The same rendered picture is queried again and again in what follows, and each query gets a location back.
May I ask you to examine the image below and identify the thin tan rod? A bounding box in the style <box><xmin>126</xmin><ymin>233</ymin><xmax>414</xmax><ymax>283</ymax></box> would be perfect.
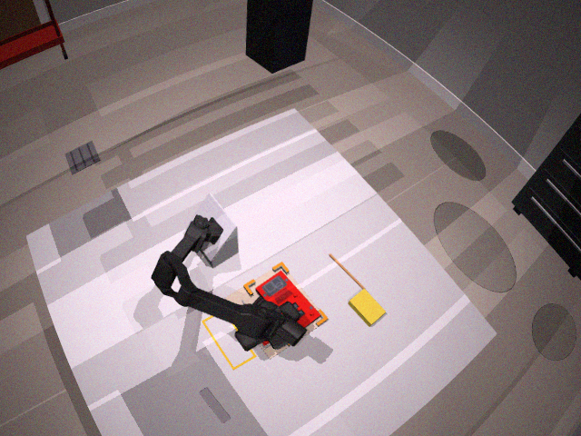
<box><xmin>330</xmin><ymin>254</ymin><xmax>365</xmax><ymax>289</ymax></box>

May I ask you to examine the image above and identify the yellow rectangular block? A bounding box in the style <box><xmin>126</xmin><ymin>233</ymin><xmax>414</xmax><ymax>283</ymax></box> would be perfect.
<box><xmin>348</xmin><ymin>289</ymin><xmax>386</xmax><ymax>327</ymax></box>

